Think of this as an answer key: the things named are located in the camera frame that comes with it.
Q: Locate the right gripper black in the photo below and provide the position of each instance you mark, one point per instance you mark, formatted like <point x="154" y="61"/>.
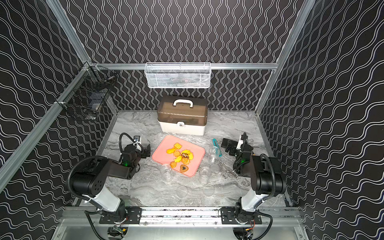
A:
<point x="233" y="149"/>

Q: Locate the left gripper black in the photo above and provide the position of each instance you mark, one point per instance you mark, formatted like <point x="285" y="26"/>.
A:
<point x="144" y="151"/>

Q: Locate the clear cookie jar handled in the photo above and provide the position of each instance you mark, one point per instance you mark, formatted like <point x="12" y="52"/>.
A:
<point x="212" y="158"/>

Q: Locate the small orange fish cookie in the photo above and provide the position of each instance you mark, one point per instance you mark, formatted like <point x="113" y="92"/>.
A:
<point x="171" y="151"/>

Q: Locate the clear cookie jar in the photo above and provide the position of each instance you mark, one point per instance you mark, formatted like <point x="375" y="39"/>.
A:
<point x="166" y="172"/>
<point x="205" y="174"/>

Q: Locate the orange swirl cookie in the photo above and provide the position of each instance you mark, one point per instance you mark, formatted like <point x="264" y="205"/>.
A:
<point x="173" y="165"/>
<point x="185" y="161"/>

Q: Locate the orange waffle cookie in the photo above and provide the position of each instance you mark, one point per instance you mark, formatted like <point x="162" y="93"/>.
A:
<point x="177" y="146"/>

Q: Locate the brown star cookie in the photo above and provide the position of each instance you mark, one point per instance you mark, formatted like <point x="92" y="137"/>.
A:
<point x="185" y="155"/>

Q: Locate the brown heart cookie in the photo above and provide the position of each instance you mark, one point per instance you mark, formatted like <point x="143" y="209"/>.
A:
<point x="183" y="168"/>

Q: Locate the large orange fish cookie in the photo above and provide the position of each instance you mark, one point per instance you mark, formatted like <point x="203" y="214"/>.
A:
<point x="191" y="156"/>

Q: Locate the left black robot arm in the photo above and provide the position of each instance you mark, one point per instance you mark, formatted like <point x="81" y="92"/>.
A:
<point x="86" y="180"/>

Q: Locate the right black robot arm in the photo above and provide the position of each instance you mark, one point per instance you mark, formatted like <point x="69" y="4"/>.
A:
<point x="266" y="178"/>

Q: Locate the brown white storage box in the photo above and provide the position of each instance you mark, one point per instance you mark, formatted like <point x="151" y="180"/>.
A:
<point x="183" y="115"/>

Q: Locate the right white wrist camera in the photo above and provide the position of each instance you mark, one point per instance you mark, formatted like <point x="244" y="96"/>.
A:
<point x="242" y="140"/>

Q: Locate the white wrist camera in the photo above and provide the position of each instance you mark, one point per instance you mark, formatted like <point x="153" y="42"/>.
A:
<point x="242" y="140"/>
<point x="137" y="139"/>

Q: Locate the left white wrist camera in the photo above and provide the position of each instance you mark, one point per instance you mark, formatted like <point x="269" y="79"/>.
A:
<point x="137" y="139"/>

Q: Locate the white wire wall basket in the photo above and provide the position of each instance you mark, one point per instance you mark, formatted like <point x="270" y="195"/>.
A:
<point x="178" y="75"/>

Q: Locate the black wire wall basket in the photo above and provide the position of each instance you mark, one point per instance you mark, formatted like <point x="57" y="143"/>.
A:
<point x="90" y="94"/>

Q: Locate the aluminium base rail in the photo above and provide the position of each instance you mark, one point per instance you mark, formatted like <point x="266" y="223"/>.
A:
<point x="197" y="217"/>

